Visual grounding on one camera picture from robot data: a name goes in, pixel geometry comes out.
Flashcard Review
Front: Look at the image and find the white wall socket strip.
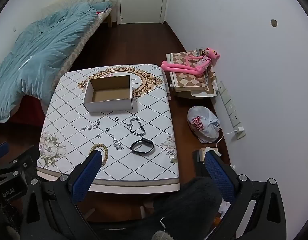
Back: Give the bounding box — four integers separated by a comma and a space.
217, 81, 246, 139

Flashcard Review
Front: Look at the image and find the small beige box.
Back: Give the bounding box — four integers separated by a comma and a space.
199, 147, 219, 162

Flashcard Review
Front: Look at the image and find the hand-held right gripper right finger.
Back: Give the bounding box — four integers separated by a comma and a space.
204, 151, 287, 240

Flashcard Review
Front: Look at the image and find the bed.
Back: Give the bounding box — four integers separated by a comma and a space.
0, 0, 115, 128

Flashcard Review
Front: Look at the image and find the white charger cable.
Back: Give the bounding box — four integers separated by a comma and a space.
215, 130, 237, 153

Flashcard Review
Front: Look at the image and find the white plastic bag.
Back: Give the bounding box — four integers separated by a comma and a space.
187, 106, 220, 143

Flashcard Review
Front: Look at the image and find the silver pendant necklace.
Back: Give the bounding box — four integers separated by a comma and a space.
109, 134, 124, 151

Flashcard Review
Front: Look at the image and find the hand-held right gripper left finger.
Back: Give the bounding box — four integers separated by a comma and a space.
20, 150, 104, 240

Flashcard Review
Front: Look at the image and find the pink plush toy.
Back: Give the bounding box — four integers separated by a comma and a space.
161, 47, 221, 77

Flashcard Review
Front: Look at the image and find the blue duvet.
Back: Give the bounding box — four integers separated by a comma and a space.
0, 2, 97, 122

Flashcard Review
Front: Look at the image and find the brown checkered folded blanket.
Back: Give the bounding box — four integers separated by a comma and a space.
166, 49, 218, 98

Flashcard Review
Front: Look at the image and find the wooden bead bracelet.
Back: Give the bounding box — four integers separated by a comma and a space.
89, 143, 109, 167

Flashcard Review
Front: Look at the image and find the silver chain bracelet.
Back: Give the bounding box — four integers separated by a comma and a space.
124, 118, 146, 137

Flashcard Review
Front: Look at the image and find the dark fleece garment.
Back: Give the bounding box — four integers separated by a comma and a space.
141, 176, 223, 240

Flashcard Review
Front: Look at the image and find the white diamond-patterned tablecloth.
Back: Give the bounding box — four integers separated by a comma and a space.
36, 64, 180, 194

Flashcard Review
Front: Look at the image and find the white door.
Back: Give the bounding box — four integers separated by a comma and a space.
116, 0, 169, 25

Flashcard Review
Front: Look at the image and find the thin silver necklace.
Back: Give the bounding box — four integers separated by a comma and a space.
81, 120, 101, 132

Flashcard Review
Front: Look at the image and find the teal pillow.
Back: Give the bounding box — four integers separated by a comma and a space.
93, 1, 113, 12

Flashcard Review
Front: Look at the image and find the white cardboard box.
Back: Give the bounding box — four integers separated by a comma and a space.
83, 75, 133, 113

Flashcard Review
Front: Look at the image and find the black smart band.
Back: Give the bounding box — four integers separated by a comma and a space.
130, 138, 154, 155

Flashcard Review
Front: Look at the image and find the black stand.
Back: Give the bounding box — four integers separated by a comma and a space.
192, 150, 207, 178

